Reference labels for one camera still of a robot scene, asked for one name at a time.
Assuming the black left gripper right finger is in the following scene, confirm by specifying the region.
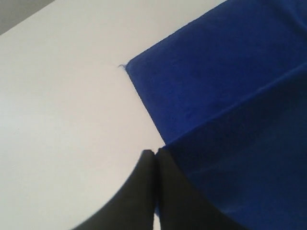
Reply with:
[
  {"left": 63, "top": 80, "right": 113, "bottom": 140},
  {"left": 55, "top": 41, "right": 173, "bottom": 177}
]
[{"left": 155, "top": 149, "right": 242, "bottom": 230}]

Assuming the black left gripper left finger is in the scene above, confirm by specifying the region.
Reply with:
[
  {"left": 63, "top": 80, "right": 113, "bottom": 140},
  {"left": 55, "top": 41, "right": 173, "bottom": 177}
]
[{"left": 75, "top": 150, "right": 156, "bottom": 230}]

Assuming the blue towel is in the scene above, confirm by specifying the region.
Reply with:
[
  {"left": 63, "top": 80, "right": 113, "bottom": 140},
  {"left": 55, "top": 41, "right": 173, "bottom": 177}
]
[{"left": 125, "top": 0, "right": 307, "bottom": 230}]

